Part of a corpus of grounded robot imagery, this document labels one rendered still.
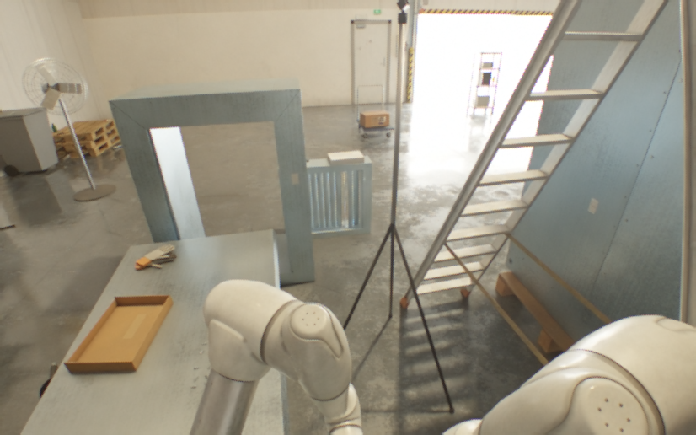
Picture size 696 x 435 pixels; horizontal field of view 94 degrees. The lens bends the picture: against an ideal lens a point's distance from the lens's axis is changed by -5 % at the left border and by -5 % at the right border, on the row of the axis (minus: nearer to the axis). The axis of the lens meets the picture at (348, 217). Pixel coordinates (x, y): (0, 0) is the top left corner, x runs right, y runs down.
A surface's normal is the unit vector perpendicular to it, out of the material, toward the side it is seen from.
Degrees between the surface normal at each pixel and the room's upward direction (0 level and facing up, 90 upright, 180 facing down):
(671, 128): 90
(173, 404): 0
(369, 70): 90
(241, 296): 12
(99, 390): 0
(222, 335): 58
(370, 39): 90
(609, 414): 23
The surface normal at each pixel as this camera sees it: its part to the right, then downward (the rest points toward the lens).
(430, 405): -0.02, -0.88
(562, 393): -0.73, -0.68
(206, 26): 0.15, 0.47
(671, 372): 0.14, -0.61
